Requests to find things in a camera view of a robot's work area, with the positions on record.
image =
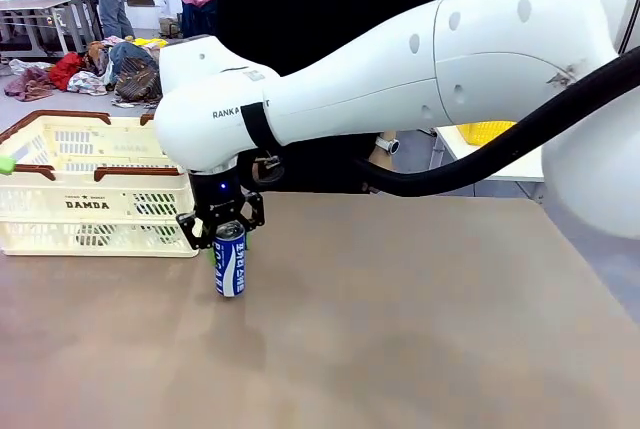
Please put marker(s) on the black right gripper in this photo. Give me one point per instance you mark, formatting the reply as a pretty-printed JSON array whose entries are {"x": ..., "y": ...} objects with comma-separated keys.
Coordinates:
[{"x": 215, "y": 194}]

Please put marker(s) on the blue Pocari Sweat can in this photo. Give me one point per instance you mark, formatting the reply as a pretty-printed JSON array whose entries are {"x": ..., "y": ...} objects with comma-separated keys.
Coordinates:
[{"x": 231, "y": 269}]

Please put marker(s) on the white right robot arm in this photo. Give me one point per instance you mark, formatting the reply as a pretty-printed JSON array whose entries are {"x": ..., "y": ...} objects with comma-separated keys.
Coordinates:
[{"x": 450, "y": 74}]

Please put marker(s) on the yellow plastic basket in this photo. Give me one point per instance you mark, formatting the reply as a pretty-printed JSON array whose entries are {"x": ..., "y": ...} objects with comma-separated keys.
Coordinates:
[{"x": 482, "y": 131}]

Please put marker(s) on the person's left hand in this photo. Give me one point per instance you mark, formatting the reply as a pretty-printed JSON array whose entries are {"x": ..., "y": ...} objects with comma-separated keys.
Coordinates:
[{"x": 382, "y": 161}]

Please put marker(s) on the pile of colourful clothes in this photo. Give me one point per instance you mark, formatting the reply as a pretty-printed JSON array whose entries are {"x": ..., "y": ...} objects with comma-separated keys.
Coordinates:
[{"x": 135, "y": 84}]

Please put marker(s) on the white background work table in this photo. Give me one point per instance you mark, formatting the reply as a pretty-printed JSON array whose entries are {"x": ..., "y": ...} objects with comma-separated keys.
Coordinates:
[{"x": 30, "y": 1}]

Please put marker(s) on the white wristwatch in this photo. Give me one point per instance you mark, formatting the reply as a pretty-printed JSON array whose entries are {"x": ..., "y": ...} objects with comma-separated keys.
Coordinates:
[{"x": 389, "y": 145}]

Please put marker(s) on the yellow plastic bag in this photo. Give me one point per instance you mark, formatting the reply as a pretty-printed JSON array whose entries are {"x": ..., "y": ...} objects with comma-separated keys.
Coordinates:
[{"x": 150, "y": 42}]

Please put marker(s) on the white side table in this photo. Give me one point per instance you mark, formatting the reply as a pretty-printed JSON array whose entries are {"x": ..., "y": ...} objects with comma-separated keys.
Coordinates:
[{"x": 452, "y": 146}]

